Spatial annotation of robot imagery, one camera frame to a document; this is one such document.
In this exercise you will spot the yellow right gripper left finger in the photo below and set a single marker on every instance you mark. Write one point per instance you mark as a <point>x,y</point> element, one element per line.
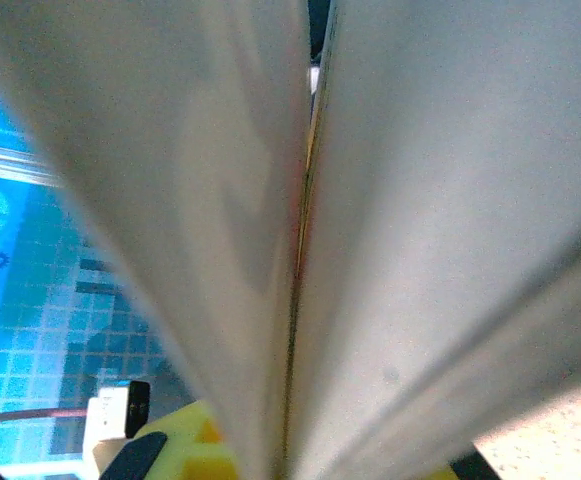
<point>190,445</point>

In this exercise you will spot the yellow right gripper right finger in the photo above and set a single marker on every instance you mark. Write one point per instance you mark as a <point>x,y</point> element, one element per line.
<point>472,467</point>

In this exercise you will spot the white and orange book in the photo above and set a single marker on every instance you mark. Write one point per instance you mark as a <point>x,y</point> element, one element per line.
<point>420,200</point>

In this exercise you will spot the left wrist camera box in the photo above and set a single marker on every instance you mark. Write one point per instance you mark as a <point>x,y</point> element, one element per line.
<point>107,420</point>

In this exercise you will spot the aluminium frame post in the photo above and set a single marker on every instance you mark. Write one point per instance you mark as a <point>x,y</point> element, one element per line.
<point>5,165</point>

